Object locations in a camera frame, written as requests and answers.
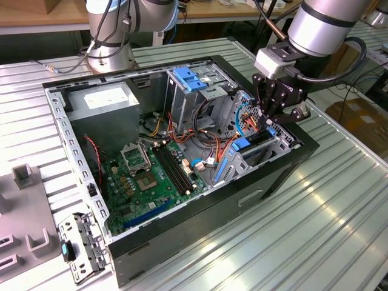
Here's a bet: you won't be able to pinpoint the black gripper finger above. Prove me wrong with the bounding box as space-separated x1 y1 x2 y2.
269 104 312 125
252 73 273 122

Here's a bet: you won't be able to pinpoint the hard disk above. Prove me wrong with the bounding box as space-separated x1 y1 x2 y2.
213 126 276 183

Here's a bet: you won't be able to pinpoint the large brown cardboard box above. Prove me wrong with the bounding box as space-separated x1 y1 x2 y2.
326 96 388 143

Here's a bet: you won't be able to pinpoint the blue plastic drive latch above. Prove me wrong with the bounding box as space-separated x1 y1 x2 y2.
174 67 209 93

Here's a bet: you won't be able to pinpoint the grey metal drive cage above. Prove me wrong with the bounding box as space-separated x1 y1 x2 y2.
166 64 236 136

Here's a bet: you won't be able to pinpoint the long wooden desk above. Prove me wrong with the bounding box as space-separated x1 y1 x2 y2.
0 0 304 36

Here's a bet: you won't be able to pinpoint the metal slat side table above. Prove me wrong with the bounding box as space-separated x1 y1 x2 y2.
345 21 388 79

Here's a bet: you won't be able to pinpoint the black RAM slot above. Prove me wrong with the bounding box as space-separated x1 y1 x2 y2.
165 142 195 191
156 145 186 196
161 144 191 193
152 146 182 197

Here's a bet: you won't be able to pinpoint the metal CPU socket cover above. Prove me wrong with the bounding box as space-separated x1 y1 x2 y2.
120 141 152 176

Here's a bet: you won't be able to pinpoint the square CPU socket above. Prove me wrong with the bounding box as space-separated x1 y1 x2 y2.
135 171 160 192

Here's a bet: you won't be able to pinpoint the black open PC case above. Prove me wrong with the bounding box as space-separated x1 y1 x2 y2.
41 53 321 289

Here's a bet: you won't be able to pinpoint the grey power supply unit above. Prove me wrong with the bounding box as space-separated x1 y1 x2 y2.
65 81 142 152

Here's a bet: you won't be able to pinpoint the green motherboard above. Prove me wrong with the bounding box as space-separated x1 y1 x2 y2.
101 138 210 239

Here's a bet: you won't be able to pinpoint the blue expansion slot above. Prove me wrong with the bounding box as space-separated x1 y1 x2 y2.
122 199 174 230

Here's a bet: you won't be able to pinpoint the black case fan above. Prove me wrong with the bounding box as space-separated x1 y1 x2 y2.
79 133 107 202

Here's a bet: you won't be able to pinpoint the grey parts rack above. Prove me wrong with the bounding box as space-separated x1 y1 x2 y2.
0 163 60 270

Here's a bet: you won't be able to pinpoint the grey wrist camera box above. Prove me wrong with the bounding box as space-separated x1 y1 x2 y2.
253 45 297 80

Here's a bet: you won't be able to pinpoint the red orange yellow power wires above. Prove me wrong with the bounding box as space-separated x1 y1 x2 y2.
166 110 263 161

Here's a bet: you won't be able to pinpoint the black camera cable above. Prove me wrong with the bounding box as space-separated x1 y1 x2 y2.
283 36 368 84

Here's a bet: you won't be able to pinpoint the blue SATA data wire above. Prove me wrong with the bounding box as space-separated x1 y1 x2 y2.
192 101 254 167

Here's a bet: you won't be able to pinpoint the thick black cable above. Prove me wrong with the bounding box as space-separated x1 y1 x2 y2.
193 98 218 137

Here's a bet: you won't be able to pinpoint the thin wire bundle white plug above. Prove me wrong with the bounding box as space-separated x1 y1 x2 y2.
195 133 240 172

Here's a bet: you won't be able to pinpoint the yellow black power wires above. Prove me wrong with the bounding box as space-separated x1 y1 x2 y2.
147 116 164 138

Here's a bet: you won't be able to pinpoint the red black twisted fan wire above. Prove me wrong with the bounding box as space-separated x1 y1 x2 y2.
82 135 107 190

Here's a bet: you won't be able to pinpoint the black cable with metal plug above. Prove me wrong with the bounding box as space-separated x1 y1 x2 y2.
30 59 92 75

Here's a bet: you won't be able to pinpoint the grey card retention bracket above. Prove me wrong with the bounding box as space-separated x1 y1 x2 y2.
56 212 110 286

